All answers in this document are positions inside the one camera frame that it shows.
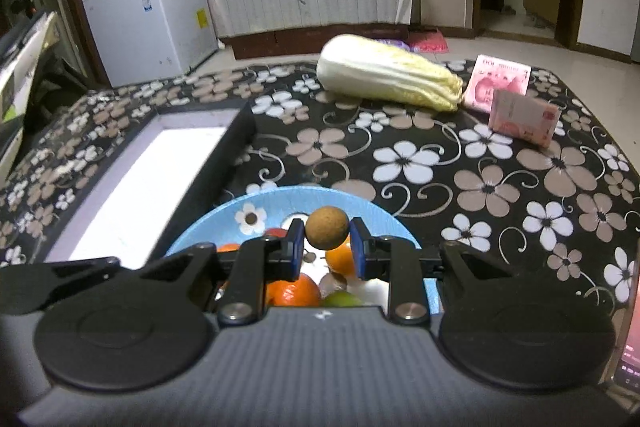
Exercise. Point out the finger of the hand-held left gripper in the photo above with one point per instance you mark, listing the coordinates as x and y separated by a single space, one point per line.
45 284

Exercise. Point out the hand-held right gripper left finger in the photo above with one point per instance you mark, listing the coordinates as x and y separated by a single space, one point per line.
296 252

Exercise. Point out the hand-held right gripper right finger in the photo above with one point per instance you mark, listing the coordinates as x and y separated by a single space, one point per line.
358 252

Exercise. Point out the orange oval fruit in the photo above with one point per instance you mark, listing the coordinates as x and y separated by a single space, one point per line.
340 259

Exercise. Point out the red tomato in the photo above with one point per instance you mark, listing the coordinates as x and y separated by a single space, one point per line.
276 233

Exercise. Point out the mandarin with green stem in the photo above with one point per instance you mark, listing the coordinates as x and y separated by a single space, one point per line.
292 292

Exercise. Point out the green round fruit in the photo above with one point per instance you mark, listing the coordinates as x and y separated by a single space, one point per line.
342 300

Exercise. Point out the blue cartoon plate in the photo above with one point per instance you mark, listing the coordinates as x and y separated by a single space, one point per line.
280 202

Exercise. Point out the orange mandarin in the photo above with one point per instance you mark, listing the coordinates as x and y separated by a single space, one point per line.
229 248

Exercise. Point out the black tray with white base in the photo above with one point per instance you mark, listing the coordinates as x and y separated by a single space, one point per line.
150 187

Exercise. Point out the black floral tablecloth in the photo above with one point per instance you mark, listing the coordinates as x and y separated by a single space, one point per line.
425 207

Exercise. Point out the napa cabbage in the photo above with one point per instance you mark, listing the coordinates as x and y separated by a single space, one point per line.
380 72

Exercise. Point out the dark wooden low cabinet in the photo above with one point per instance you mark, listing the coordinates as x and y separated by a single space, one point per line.
280 42

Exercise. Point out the folded pink banknote stack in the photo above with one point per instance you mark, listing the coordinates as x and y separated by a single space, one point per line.
525 117

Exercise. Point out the standing pink banknote stack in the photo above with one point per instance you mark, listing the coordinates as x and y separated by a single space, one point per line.
492 82

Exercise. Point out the pink plastic bag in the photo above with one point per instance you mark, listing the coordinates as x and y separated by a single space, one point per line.
427 42

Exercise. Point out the dark bulky object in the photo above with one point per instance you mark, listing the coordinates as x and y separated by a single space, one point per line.
30 57

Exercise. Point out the cabinet with white cloth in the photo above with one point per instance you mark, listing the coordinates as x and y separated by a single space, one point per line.
325 2

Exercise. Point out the white chest freezer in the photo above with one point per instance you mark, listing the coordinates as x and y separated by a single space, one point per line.
150 27

